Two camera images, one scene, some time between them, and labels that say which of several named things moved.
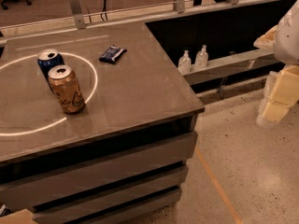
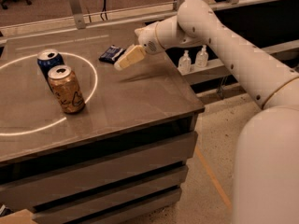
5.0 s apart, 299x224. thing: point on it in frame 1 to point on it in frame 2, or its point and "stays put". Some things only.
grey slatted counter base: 134,176 stays put
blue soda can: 48,58 stays put
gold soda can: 66,89 stays put
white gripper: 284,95 to 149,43
